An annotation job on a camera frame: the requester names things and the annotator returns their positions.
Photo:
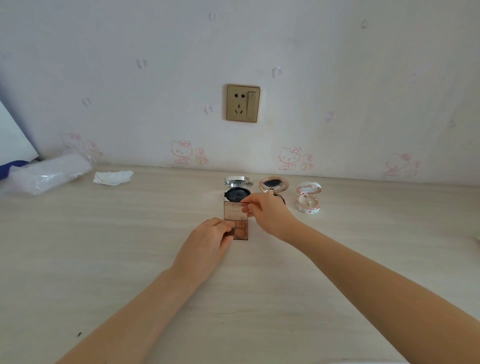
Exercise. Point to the person's right hand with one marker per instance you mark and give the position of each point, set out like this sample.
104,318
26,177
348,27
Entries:
272,215

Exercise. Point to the person's left hand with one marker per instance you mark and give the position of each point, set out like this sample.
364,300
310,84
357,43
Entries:
204,247

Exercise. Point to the rose gold floral compact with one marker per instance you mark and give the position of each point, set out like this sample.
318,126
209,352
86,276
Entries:
273,183

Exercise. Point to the brown eyeshadow quad palette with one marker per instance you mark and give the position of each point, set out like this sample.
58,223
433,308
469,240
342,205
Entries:
240,228

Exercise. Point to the white round blush compact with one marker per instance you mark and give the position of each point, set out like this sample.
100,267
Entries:
308,202

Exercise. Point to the silver round cushion compact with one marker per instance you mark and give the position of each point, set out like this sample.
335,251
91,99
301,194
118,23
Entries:
237,193

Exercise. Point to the person's left forearm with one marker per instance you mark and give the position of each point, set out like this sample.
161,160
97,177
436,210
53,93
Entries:
127,322

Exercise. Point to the person's right forearm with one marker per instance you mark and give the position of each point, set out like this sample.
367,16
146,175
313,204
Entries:
382,292

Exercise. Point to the crumpled white tissue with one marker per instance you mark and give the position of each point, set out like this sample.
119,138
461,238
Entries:
112,178

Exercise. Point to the clear plastic wrapped roll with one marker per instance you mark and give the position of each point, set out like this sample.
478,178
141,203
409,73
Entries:
48,174

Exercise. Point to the blue plastic object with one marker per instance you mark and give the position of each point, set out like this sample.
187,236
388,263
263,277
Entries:
11,167

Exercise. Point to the white flat board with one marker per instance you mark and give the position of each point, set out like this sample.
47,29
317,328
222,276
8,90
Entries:
15,138

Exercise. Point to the gold wall socket plate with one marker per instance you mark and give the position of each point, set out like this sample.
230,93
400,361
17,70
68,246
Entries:
243,103

